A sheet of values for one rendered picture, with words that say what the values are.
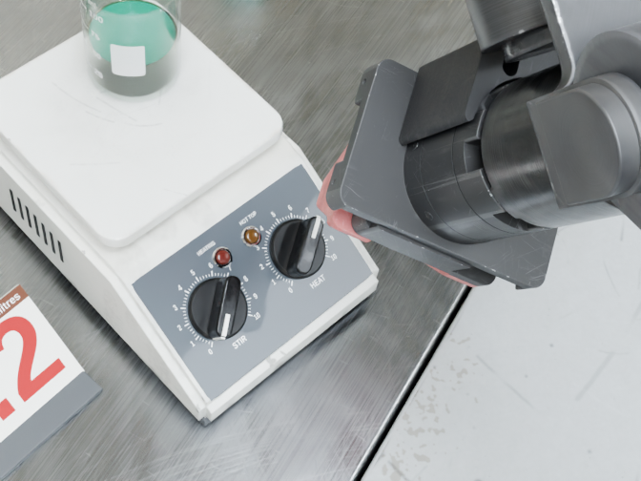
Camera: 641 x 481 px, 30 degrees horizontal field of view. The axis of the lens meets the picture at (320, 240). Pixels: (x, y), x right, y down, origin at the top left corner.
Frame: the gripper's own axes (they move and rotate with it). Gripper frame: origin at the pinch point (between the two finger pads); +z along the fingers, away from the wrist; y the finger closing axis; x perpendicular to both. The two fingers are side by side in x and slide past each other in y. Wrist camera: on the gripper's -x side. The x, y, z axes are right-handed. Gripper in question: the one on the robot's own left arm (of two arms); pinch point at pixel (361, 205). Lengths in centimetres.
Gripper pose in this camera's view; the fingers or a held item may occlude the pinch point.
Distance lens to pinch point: 57.6
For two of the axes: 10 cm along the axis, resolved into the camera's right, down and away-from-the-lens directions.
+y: -8.6, -3.6, -3.7
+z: -4.3, 1.1, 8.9
